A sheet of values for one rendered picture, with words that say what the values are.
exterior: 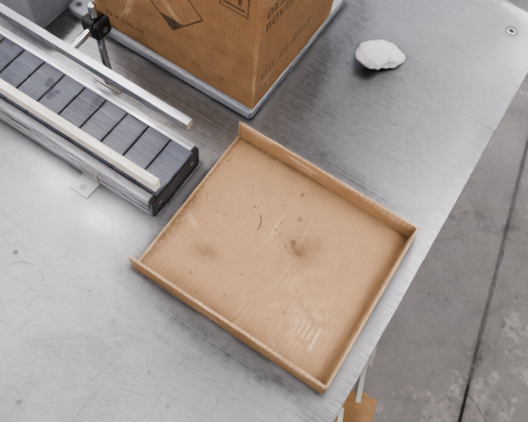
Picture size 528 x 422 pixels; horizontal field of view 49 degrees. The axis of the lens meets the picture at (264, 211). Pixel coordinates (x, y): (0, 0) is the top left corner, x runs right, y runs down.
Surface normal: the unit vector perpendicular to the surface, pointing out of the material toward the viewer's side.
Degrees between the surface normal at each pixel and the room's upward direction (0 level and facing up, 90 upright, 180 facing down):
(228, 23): 90
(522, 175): 0
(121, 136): 0
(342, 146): 0
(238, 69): 90
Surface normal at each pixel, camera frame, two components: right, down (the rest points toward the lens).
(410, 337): 0.08, -0.42
